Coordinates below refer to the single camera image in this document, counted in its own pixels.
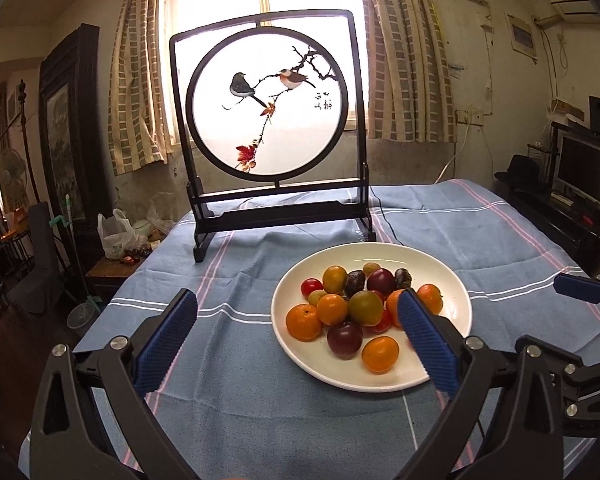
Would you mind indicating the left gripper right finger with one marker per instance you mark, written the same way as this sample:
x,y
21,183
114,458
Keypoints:
x,y
466,369

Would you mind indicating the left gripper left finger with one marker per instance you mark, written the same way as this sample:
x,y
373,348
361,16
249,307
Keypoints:
x,y
69,439

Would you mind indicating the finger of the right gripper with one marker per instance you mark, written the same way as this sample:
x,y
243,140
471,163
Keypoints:
x,y
576,287

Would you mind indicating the small orange fruit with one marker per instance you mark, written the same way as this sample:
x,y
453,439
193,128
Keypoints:
x,y
430,295

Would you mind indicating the small red cherry tomato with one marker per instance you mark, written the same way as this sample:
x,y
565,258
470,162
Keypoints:
x,y
386,321

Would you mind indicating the dark brown passion fruit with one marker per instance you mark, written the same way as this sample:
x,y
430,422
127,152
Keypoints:
x,y
402,278

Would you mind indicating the dark purple plum tomato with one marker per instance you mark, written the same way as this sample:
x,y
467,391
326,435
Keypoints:
x,y
382,281

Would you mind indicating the dark red plum tomato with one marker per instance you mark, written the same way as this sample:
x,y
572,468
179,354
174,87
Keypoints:
x,y
345,339

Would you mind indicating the blue striped tablecloth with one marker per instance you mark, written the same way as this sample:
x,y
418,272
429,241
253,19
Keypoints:
x,y
236,407

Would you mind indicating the computer monitor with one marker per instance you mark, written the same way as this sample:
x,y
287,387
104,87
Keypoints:
x,y
579,166

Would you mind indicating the small yellow fruit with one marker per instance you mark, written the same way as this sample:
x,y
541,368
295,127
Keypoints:
x,y
370,267

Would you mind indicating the brown wrinkled passion fruit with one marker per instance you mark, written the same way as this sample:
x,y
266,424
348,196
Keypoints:
x,y
355,282

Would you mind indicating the black hat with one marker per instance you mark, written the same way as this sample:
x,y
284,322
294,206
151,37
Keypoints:
x,y
522,172

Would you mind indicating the orange tomato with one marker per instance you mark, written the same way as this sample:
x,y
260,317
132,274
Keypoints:
x,y
332,309

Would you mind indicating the white plastic bag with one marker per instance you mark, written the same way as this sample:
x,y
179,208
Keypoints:
x,y
116,234

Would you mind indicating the white ceramic plate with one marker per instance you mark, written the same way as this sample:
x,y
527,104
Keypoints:
x,y
365,309

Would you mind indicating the yellow green tomato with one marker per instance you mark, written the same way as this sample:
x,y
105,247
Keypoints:
x,y
334,278

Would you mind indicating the standing fan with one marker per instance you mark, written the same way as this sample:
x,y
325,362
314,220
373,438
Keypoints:
x,y
13,180

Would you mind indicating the right checked curtain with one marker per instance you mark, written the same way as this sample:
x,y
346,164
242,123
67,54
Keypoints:
x,y
409,88

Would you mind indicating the checked curtain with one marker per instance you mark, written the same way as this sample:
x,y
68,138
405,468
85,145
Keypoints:
x,y
137,132
409,88

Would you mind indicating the left checked curtain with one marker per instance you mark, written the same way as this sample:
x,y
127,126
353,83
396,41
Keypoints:
x,y
137,132

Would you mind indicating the round bird painting screen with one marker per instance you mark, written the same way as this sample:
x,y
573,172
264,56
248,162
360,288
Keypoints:
x,y
331,184

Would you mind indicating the dark framed wall painting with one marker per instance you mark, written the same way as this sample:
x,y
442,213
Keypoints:
x,y
69,129

